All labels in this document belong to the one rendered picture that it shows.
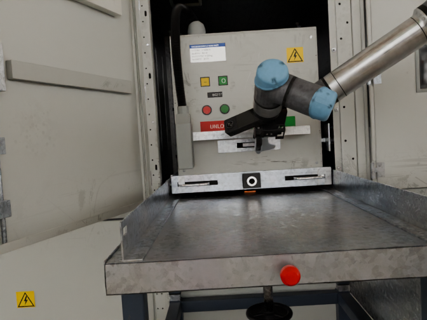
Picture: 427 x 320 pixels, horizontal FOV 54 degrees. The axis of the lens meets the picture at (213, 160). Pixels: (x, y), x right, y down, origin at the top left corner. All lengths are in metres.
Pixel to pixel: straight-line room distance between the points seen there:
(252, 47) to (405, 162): 0.62
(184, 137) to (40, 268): 0.65
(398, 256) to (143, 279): 0.43
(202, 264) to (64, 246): 0.83
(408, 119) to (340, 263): 0.82
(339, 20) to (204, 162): 0.64
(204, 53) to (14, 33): 0.63
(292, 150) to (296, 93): 0.49
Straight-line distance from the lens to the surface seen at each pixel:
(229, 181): 1.42
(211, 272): 0.74
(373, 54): 1.12
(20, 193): 1.02
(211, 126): 1.43
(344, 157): 1.45
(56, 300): 1.56
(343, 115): 1.44
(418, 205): 0.91
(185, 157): 1.32
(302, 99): 0.99
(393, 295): 1.12
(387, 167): 1.47
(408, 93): 1.50
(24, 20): 1.09
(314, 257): 0.75
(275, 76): 0.98
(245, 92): 1.44
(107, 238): 1.45
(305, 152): 1.46
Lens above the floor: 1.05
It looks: 3 degrees down
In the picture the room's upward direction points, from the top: 4 degrees counter-clockwise
